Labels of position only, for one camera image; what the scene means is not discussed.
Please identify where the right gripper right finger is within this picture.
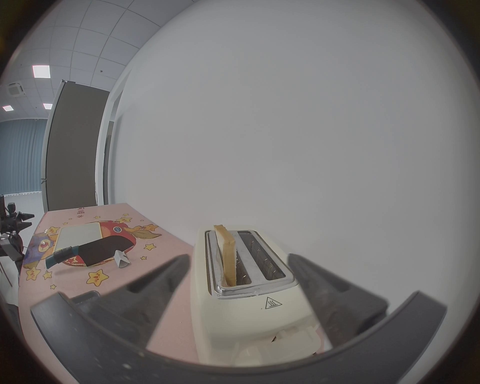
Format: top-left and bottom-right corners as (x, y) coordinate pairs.
(287, 253), (389, 350)

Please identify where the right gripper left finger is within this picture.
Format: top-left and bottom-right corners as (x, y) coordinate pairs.
(70, 254), (191, 350)

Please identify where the cream toaster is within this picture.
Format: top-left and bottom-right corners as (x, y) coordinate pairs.
(189, 226), (333, 367)

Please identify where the slice of bread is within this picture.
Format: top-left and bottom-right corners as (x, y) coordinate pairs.
(213, 224), (238, 288)

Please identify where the white knife rest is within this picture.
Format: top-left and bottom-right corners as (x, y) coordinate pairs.
(112, 250), (131, 270)

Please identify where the cutting board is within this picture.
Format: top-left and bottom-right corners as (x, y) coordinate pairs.
(53, 222), (103, 256)

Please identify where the blue curtain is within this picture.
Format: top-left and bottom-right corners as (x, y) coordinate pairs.
(0, 119), (48, 196)

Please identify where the dark grey partition panel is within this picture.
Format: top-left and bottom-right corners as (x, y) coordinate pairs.
(43, 80), (110, 213)

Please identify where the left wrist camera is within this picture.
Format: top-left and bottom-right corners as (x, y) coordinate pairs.
(0, 233), (25, 262)

